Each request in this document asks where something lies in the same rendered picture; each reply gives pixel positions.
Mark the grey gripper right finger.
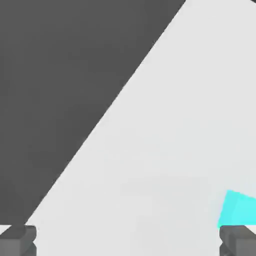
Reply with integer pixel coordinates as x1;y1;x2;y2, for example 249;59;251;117
219;224;256;256

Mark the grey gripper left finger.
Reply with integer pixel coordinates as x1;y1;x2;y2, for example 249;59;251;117
0;224;38;256

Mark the small cyan cube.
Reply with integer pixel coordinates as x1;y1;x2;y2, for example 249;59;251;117
217;189;256;229

